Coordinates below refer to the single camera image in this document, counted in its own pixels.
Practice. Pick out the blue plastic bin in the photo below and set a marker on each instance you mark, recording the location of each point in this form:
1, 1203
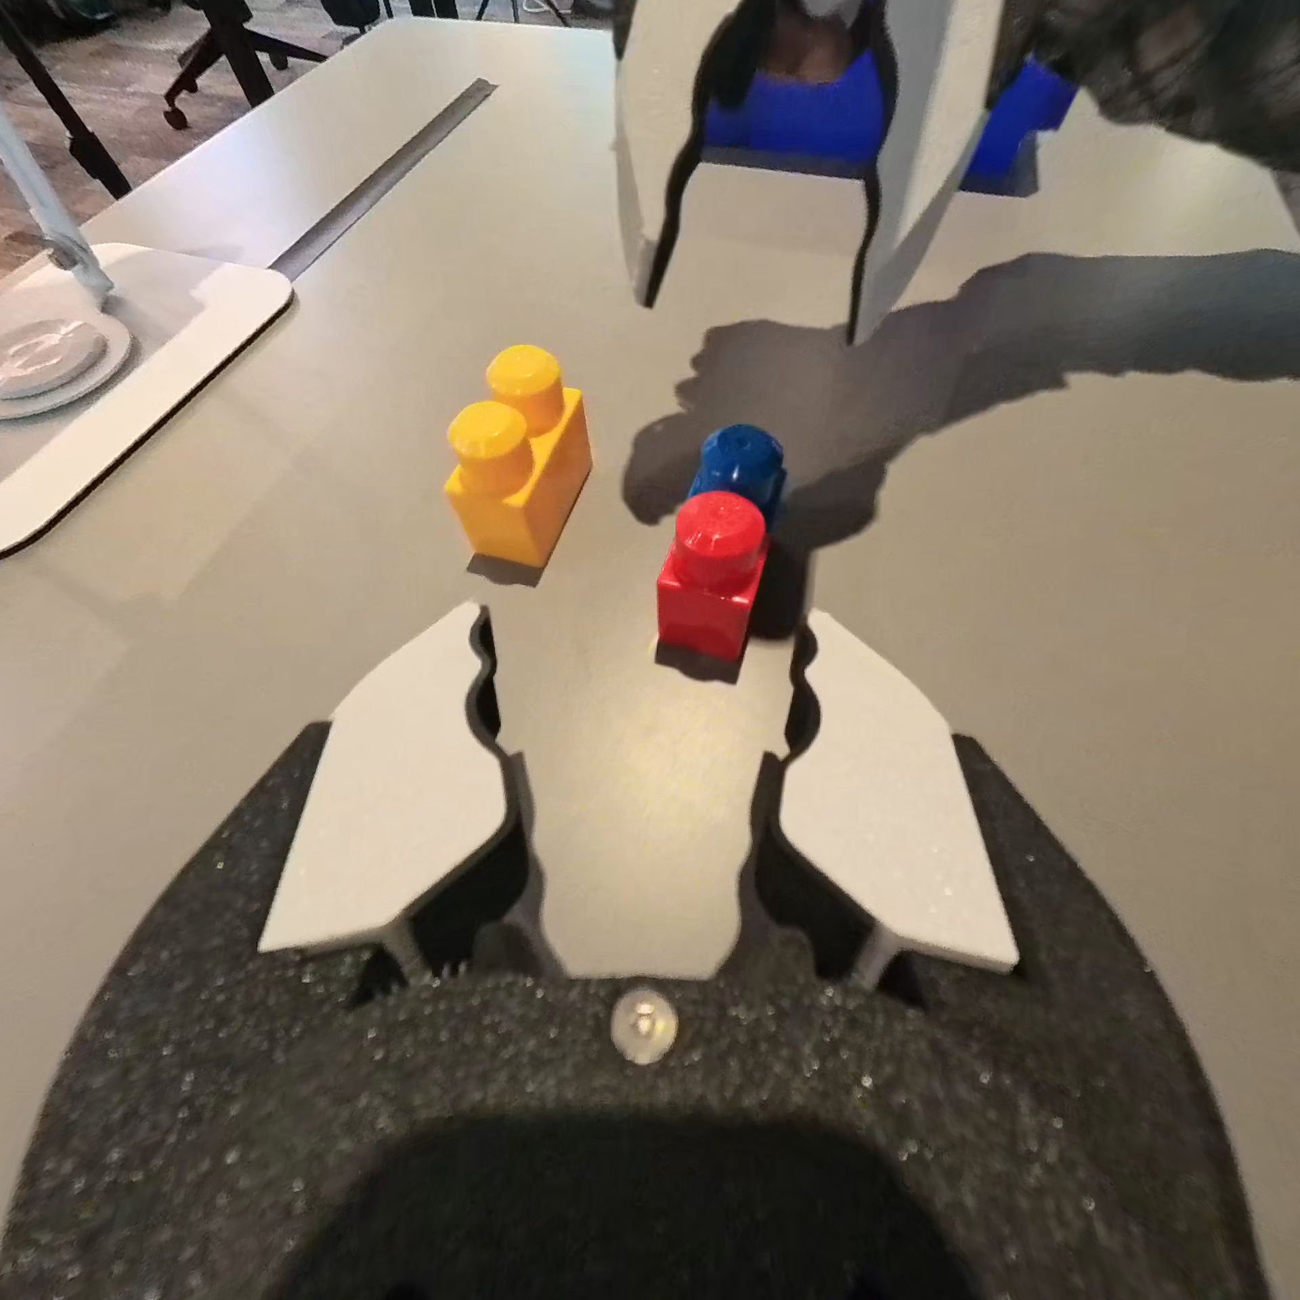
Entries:
803, 122

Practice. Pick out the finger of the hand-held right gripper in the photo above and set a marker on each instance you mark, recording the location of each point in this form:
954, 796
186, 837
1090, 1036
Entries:
935, 102
655, 102

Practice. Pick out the black office chair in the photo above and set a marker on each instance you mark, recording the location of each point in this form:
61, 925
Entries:
250, 46

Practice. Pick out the black slanted pole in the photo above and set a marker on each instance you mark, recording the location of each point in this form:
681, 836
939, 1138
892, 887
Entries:
72, 111

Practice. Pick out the blue one-stud block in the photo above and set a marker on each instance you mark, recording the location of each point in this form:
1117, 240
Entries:
742, 462

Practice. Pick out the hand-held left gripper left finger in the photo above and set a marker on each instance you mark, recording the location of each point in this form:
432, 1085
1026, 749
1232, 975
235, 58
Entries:
397, 813

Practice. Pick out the person's right hand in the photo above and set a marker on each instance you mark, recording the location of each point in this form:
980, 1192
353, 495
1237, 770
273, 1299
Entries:
809, 50

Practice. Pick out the yellow two-stud block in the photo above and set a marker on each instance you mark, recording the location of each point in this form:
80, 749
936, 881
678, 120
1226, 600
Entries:
519, 477

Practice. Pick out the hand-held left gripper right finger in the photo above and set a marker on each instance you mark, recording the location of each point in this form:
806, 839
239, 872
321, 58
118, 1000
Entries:
894, 822

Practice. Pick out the red one-stud block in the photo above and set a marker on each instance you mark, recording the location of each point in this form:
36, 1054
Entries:
707, 590

